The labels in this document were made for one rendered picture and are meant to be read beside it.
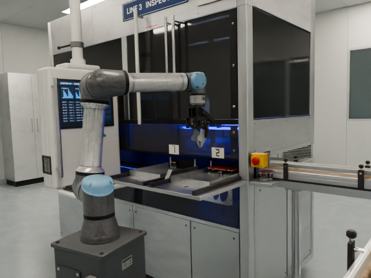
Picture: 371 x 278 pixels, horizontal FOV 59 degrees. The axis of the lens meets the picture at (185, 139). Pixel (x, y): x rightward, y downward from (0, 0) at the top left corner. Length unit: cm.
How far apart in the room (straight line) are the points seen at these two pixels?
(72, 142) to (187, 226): 91
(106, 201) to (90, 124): 32
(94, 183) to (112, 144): 113
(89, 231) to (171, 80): 66
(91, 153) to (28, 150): 520
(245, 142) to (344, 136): 467
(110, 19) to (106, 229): 172
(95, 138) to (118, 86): 24
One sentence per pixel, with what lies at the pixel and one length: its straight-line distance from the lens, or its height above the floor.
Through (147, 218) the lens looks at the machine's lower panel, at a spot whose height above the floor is 52.
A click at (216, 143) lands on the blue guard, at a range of 187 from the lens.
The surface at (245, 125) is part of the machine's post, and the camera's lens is 176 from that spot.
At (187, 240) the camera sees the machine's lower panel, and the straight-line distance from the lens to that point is 217.
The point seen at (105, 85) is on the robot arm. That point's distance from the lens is 125.
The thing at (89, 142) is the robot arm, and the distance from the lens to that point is 136.
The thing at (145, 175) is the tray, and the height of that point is 90.
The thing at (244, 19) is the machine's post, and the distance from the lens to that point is 182.
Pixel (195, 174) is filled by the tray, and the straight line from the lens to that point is 192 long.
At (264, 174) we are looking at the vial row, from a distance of 179.
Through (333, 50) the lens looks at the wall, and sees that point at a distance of 645.
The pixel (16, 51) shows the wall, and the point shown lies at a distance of 708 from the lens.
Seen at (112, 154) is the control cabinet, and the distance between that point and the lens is 235.
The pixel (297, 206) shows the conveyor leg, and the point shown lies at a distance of 187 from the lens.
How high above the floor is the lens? 126
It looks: 5 degrees down
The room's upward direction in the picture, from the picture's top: 1 degrees counter-clockwise
